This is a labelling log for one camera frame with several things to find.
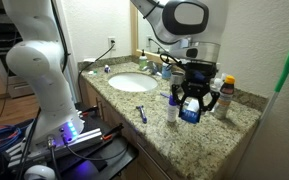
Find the clear sanitizer bottle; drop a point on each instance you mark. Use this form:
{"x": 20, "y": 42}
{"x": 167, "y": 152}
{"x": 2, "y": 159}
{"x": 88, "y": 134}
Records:
{"x": 215, "y": 85}

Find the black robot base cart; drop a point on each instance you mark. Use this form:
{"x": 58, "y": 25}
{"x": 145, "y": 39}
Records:
{"x": 76, "y": 141}

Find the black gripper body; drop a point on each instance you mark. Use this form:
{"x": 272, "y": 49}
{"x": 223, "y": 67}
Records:
{"x": 197, "y": 80}

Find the chrome sink faucet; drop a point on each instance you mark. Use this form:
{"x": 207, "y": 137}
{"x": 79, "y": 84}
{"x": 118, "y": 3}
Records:
{"x": 152, "y": 68}

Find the white bottle with blue cap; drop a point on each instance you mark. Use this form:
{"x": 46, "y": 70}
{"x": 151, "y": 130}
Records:
{"x": 171, "y": 109}

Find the small green white item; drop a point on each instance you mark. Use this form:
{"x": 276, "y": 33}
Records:
{"x": 92, "y": 72}

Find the wooden vanity cabinet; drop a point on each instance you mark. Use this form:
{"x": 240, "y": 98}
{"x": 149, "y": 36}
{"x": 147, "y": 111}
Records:
{"x": 149, "y": 165}

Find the small blue white container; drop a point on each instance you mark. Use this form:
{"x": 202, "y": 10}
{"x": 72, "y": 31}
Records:
{"x": 107, "y": 69}

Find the white oval sink basin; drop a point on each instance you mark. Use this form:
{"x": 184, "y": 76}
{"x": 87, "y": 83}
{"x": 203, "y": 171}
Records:
{"x": 132, "y": 82}

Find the wood framed wall mirror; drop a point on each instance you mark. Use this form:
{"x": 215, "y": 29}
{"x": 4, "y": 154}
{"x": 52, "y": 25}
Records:
{"x": 143, "y": 38}

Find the brown orange cap spray bottle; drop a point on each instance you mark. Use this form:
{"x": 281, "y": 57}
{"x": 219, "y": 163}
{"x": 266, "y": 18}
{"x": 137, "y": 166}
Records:
{"x": 230, "y": 80}

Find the blue dental floss box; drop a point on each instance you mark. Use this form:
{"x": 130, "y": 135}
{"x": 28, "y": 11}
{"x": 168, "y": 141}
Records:
{"x": 190, "y": 116}

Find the grey metal tumbler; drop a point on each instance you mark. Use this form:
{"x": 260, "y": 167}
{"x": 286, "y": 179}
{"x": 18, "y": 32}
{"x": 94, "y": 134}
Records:
{"x": 177, "y": 78}

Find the green soap pump bottle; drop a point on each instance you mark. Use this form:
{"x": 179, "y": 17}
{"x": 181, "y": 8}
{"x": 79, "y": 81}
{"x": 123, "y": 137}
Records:
{"x": 142, "y": 60}

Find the blue disposable razor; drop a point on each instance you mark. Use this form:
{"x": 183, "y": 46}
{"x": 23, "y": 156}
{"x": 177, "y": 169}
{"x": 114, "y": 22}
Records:
{"x": 142, "y": 113}

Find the white wall power outlet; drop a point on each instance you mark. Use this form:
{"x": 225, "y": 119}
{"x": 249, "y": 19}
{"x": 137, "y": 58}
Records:
{"x": 112, "y": 43}

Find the blue soap pump bottle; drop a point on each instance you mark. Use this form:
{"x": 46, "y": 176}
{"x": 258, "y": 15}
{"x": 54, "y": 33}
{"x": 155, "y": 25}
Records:
{"x": 166, "y": 71}

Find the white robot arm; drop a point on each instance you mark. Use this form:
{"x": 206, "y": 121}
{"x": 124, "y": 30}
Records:
{"x": 192, "y": 27}

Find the green and white mop handle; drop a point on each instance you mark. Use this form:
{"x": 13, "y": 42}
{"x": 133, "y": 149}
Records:
{"x": 266, "y": 112}

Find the blue toothbrush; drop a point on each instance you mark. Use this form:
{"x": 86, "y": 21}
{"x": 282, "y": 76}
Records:
{"x": 165, "y": 95}

